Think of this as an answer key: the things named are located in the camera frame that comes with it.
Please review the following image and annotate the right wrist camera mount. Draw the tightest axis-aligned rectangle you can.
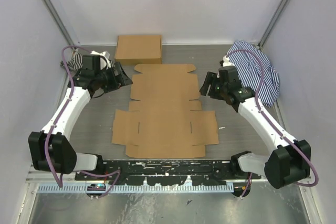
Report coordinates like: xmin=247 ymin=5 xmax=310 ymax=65
xmin=219 ymin=55 xmax=235 ymax=67

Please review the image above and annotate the slotted grey cable duct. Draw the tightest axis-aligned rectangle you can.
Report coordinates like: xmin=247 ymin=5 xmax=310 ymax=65
xmin=37 ymin=183 xmax=234 ymax=194

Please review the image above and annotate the black white striped cloth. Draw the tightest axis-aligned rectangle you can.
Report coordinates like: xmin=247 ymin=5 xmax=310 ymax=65
xmin=66 ymin=52 xmax=83 ymax=73

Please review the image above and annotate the cardboard box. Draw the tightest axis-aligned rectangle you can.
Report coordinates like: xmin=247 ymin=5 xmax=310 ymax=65
xmin=114 ymin=35 xmax=162 ymax=66
xmin=112 ymin=64 xmax=219 ymax=159

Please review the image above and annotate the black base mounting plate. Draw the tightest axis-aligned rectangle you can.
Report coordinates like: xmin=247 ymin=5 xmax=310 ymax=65
xmin=74 ymin=158 xmax=263 ymax=186

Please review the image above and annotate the aluminium front rail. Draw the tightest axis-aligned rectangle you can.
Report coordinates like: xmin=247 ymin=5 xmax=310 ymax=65
xmin=25 ymin=159 xmax=313 ymax=183

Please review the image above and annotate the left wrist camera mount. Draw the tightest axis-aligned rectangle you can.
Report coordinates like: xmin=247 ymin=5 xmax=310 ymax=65
xmin=90 ymin=50 xmax=112 ymax=70

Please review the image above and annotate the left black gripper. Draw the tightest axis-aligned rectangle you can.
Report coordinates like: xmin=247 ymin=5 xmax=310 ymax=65
xmin=96 ymin=62 xmax=133 ymax=93

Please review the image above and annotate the blue white striped cloth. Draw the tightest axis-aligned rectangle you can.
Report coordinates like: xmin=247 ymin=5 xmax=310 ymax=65
xmin=227 ymin=40 xmax=280 ymax=107

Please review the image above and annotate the right aluminium frame post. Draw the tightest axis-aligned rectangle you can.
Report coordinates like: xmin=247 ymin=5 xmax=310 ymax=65
xmin=257 ymin=0 xmax=290 ymax=49

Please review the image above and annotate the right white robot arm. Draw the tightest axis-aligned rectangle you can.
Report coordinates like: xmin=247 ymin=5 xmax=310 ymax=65
xmin=199 ymin=66 xmax=312 ymax=189

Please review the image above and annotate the aluminium frame post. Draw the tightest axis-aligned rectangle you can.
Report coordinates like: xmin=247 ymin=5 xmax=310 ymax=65
xmin=257 ymin=0 xmax=290 ymax=49
xmin=42 ymin=0 xmax=75 ymax=45

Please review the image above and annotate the left aluminium frame post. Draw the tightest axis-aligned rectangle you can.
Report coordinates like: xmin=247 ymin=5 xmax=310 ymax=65
xmin=42 ymin=0 xmax=75 ymax=45

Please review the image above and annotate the folded closed cardboard box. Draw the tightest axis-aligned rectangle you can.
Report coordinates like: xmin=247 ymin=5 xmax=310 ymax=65
xmin=114 ymin=35 xmax=162 ymax=66

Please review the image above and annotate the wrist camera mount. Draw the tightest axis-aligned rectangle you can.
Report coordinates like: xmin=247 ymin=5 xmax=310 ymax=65
xmin=90 ymin=50 xmax=112 ymax=70
xmin=219 ymin=55 xmax=235 ymax=67

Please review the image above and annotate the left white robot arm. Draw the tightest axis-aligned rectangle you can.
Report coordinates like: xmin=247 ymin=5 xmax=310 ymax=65
xmin=28 ymin=62 xmax=132 ymax=187

